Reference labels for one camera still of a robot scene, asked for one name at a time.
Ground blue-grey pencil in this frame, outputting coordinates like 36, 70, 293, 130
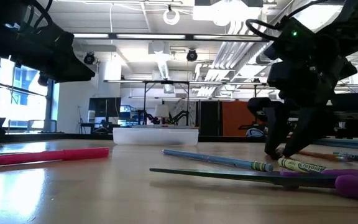
162, 149, 275, 172

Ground white ceiling pipes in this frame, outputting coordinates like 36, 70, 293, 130
211, 18, 270, 70

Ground white cable coil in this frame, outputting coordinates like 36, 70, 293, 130
162, 8, 181, 26

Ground black background rig frame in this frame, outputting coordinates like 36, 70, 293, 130
142, 80, 190, 127

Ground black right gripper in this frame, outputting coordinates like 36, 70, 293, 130
247, 15, 358, 159

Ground white table lamp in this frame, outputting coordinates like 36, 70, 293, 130
153, 104, 170, 125

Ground black monitor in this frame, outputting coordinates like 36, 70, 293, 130
88, 97, 122, 118

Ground black aluminium table frame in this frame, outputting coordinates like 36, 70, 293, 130
0, 132, 358, 152

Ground orange partition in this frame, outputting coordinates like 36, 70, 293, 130
221, 101, 257, 137

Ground clear plastic supply box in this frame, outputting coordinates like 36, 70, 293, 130
112, 124, 200, 147

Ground pink marker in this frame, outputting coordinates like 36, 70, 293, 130
0, 147, 110, 169

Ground yellow-green Crayola crayon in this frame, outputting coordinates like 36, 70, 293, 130
277, 157, 326, 174

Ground purple-handled scissors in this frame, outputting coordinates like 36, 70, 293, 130
149, 167, 358, 203

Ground black partition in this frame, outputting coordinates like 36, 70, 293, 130
199, 101, 223, 137

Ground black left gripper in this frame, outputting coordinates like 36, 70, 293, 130
0, 0, 96, 87

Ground silver ventilation duct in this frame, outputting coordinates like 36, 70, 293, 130
253, 40, 279, 65

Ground teal pen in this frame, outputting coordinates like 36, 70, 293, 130
332, 151, 358, 164

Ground orange pencil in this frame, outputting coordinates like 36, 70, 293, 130
296, 150, 349, 163

